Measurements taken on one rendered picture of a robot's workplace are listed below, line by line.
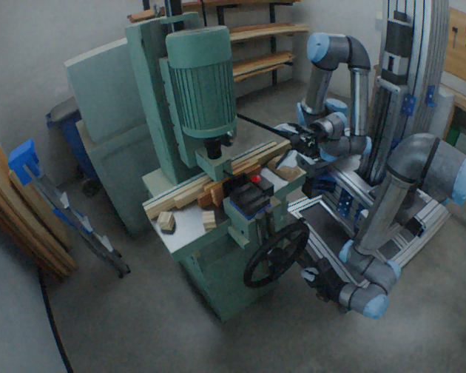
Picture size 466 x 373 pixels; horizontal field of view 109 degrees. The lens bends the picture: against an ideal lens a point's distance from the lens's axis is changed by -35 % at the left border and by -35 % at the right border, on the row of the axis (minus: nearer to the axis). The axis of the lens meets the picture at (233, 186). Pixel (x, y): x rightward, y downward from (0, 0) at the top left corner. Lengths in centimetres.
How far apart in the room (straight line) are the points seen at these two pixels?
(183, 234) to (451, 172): 79
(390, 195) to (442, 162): 18
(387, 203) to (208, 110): 54
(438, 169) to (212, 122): 60
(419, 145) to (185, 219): 74
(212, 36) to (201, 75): 11
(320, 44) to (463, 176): 63
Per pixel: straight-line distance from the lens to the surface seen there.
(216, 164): 85
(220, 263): 101
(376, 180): 133
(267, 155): 105
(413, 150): 63
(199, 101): 69
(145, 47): 86
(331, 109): 126
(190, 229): 84
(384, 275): 81
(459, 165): 63
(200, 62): 65
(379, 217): 72
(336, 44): 95
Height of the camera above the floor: 155
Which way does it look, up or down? 43 degrees down
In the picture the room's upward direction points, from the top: 6 degrees counter-clockwise
